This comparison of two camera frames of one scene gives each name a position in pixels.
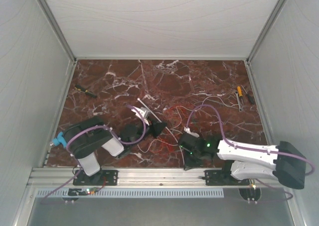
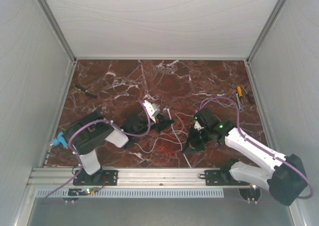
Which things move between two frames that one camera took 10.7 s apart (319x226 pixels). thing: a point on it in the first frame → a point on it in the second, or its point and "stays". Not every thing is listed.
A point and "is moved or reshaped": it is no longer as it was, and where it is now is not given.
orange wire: x=170 y=129 → x=166 y=152
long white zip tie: x=166 y=127 is moved or reshaped
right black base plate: x=220 y=177 stays
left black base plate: x=102 y=177 stays
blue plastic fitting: x=60 y=139 stays
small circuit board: x=90 y=190 stays
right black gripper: x=188 y=164 → x=194 y=147
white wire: x=198 y=108 → x=157 y=144
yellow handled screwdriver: x=239 y=91 stays
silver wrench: x=239 y=109 stays
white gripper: x=187 y=130 → x=197 y=126
